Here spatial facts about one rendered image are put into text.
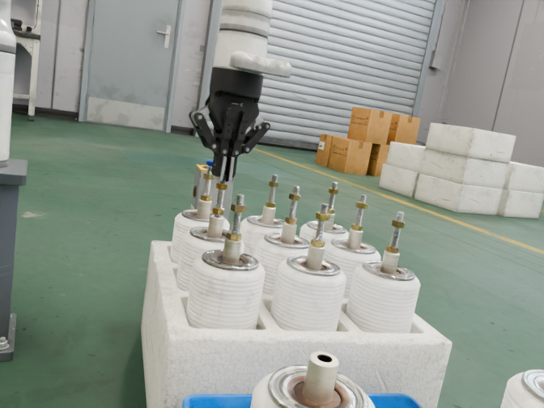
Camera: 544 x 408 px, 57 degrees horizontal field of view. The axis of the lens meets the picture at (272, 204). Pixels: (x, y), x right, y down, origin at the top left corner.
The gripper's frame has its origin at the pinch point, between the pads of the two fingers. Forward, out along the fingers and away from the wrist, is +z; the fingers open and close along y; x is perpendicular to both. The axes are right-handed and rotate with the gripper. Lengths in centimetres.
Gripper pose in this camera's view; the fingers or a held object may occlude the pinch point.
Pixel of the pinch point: (223, 167)
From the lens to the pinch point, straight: 75.5
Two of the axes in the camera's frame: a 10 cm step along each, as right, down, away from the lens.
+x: 5.4, 2.5, -8.0
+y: -8.2, -0.3, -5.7
